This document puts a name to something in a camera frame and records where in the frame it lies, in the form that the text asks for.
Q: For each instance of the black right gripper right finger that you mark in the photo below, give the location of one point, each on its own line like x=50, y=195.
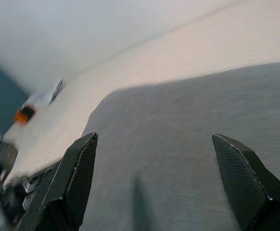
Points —
x=248, y=187

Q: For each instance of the orange black small device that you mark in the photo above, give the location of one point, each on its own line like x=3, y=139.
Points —
x=24, y=115

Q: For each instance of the white sheeted bed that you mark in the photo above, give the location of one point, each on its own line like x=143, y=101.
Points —
x=178, y=48

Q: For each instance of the grey fabric pillow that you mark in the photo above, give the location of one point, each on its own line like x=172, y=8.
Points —
x=166, y=120

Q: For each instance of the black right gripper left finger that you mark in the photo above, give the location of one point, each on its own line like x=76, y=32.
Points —
x=67, y=183

